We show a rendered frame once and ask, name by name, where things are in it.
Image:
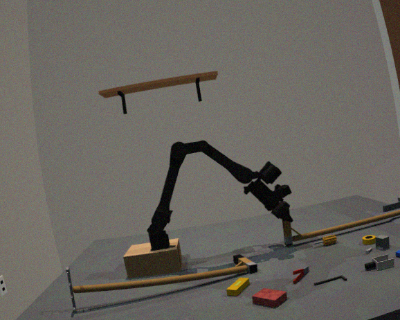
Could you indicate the yellow ring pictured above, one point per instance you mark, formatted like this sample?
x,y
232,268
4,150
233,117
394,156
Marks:
x,y
369,240

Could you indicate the red flat block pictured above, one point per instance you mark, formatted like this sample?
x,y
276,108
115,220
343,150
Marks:
x,y
269,297

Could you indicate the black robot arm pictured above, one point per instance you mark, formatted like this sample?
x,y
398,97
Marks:
x,y
269,173

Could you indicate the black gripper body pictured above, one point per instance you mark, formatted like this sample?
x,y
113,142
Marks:
x,y
272,203

